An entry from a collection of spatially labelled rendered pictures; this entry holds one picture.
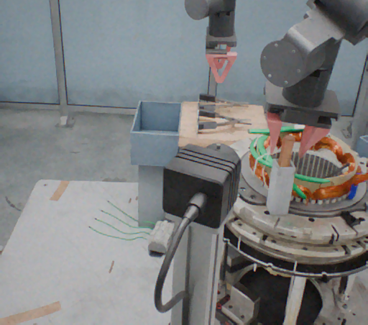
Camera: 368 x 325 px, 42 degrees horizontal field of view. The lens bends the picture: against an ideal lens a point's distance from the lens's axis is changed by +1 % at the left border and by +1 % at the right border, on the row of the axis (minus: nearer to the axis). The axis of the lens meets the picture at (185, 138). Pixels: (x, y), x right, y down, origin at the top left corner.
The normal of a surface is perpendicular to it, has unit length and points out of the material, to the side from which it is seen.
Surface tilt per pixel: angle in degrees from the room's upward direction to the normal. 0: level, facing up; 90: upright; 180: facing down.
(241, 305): 90
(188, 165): 0
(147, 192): 90
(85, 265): 0
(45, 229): 0
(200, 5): 92
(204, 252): 90
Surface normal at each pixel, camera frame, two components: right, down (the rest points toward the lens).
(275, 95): 0.11, -0.81
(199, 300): -0.42, 0.42
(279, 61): -0.62, 0.39
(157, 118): -0.04, 0.48
